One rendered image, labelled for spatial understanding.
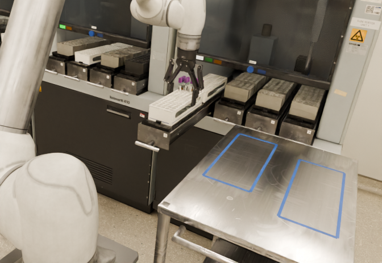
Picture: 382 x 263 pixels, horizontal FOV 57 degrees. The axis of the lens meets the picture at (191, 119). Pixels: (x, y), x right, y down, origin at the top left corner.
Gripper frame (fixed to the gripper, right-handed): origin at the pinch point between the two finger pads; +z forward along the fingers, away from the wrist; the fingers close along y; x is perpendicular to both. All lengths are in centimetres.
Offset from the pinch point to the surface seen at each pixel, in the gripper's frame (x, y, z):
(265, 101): 25.8, 29.3, 1.4
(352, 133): 138, 76, 47
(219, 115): 18.2, 11.3, 10.7
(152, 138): -21.9, -0.3, 10.3
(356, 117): 138, 75, 34
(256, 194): -43, 44, 4
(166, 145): -21.9, 5.7, 10.9
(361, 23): 27, 58, -38
